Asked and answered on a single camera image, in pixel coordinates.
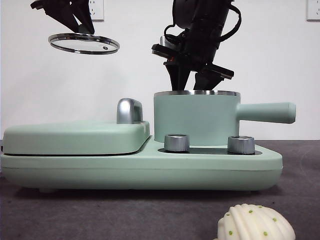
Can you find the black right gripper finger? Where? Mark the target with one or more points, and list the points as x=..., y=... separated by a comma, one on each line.
x=178, y=77
x=206, y=81

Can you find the pale grey right camera box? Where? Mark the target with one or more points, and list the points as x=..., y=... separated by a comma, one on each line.
x=165, y=42

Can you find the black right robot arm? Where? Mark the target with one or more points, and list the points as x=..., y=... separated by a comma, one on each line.
x=200, y=25

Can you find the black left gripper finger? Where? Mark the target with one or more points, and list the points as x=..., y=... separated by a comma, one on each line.
x=62, y=15
x=83, y=12

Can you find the glass lid with green knob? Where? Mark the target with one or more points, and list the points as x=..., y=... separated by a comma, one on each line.
x=75, y=43

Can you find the silver control knob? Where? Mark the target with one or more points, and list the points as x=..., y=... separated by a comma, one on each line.
x=240, y=145
x=176, y=143

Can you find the white wall socket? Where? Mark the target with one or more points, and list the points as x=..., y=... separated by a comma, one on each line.
x=98, y=11
x=313, y=10

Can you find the green grill cover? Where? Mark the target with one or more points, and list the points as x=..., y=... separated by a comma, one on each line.
x=75, y=137

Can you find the ribbed white bun green dots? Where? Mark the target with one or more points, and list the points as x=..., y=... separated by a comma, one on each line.
x=252, y=225

